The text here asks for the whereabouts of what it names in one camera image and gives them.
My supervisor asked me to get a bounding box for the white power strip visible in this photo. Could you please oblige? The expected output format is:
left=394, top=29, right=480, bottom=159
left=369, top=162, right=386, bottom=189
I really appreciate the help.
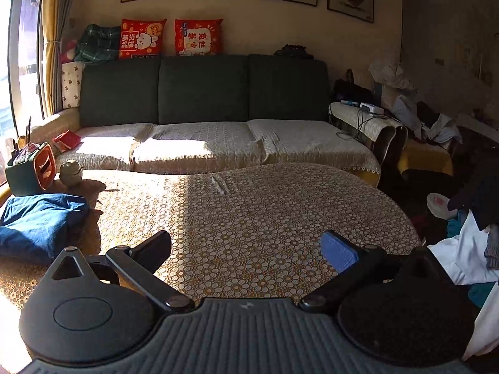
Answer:
left=360, top=102, right=384, bottom=116

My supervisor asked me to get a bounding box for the round ceramic teapot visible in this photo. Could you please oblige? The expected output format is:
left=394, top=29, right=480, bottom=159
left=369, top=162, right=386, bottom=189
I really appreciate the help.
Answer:
left=59, top=160, right=84, bottom=187

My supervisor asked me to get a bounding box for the folded blue garment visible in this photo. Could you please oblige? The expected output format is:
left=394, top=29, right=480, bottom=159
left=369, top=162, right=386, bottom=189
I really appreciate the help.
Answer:
left=1, top=193, right=90, bottom=264

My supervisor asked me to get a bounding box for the right red cushion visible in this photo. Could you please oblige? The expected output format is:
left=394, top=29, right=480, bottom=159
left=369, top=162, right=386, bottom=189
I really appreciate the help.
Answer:
left=174, top=19, right=223, bottom=56

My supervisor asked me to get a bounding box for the left red cushion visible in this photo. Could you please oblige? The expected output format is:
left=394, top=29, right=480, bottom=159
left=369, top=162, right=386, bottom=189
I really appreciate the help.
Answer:
left=119, top=19, right=167, bottom=59

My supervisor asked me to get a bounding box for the floral white pillow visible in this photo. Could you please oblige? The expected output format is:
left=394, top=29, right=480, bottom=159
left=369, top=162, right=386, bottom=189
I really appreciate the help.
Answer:
left=62, top=62, right=85, bottom=109

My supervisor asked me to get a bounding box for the wooden armchair with clothes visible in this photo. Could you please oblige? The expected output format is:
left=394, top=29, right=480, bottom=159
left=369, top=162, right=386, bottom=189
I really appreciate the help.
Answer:
left=369, top=60, right=463, bottom=176

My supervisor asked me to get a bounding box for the red booklet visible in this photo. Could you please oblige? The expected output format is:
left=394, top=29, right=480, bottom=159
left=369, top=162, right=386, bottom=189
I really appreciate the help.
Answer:
left=52, top=130, right=81, bottom=153

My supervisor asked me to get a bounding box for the floral lace tablecloth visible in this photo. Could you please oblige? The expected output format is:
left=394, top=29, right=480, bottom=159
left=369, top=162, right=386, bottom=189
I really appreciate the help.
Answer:
left=0, top=162, right=421, bottom=311

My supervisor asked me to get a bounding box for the black massager on sofa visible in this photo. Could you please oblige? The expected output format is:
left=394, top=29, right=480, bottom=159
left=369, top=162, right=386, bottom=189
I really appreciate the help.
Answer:
left=274, top=44, right=314, bottom=60

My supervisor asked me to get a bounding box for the red cushion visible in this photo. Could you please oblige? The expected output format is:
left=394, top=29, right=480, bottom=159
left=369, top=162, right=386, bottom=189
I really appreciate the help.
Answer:
left=119, top=19, right=167, bottom=59
left=174, top=19, right=223, bottom=56

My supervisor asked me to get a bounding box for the white garment pile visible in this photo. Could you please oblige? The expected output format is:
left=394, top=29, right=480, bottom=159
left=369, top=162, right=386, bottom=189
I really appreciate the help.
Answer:
left=429, top=212, right=498, bottom=361

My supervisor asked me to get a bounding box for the dark green sofa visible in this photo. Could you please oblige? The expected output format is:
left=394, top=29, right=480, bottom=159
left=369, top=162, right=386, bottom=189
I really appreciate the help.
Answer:
left=80, top=54, right=331, bottom=127

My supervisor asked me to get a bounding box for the yellow curtain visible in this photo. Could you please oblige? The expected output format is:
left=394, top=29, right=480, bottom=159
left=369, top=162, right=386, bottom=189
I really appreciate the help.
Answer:
left=41, top=0, right=73, bottom=117

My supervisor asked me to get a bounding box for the teal orange storage box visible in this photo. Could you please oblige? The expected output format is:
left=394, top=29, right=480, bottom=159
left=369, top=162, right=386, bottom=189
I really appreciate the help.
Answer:
left=5, top=143, right=57, bottom=197

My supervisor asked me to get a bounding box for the green plaid blanket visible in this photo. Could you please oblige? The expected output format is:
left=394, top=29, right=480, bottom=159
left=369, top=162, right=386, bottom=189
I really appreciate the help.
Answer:
left=75, top=24, right=121, bottom=63

